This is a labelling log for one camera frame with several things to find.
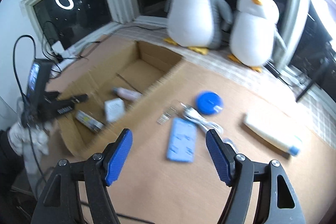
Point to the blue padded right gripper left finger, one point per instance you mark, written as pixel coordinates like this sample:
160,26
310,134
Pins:
116,155

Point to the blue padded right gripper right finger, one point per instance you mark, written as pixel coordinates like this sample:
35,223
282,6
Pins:
224,158

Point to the white usb charger block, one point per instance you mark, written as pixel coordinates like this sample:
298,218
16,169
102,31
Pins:
114,109

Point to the light blue phone stand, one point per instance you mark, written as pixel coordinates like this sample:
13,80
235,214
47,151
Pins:
182,140

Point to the white lotion bottle blue cap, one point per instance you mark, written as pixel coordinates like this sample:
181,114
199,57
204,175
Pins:
275,130

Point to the blue round tape measure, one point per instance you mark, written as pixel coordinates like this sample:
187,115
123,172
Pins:
209,103

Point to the pink small bottle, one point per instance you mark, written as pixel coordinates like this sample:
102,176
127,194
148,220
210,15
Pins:
127,94

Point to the keys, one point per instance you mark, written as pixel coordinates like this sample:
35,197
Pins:
174,109

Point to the white gloved left hand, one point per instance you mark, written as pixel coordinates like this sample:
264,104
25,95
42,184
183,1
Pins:
31,143

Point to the orange beige table mat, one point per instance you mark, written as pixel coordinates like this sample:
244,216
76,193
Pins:
273,186

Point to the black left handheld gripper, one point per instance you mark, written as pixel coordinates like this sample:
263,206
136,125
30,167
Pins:
50,107

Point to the open cardboard box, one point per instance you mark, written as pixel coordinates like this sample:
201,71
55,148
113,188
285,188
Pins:
114,79

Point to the white power strip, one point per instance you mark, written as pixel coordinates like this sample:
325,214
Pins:
64,57

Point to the black tripod stand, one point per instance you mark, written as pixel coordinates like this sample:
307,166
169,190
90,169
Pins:
325,63

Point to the small plush penguin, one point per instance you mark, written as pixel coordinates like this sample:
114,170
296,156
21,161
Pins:
254,33

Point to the large plush penguin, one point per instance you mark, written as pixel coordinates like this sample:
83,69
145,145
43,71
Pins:
197,24

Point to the black phone on mount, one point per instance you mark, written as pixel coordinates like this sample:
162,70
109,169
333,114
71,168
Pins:
38,78

